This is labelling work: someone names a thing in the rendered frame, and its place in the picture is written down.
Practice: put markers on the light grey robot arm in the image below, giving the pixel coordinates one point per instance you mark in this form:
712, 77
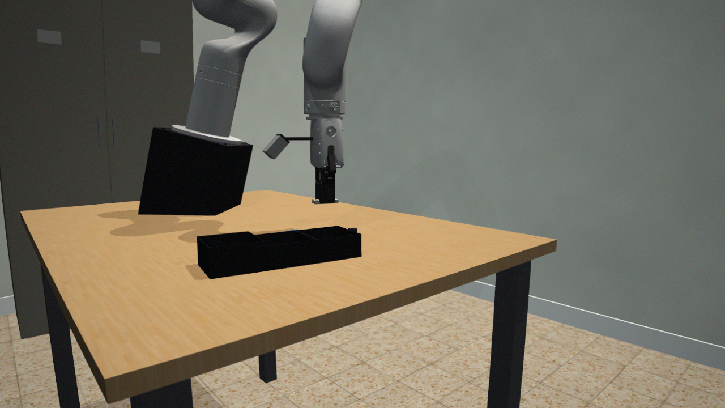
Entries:
221, 64

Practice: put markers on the black three-compartment bin rack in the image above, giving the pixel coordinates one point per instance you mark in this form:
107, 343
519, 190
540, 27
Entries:
218, 258

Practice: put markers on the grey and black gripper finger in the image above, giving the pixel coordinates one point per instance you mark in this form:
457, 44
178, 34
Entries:
318, 181
327, 186

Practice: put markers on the white domino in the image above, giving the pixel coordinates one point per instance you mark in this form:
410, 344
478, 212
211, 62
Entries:
316, 201

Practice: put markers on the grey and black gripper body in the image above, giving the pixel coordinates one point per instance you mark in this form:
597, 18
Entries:
322, 137

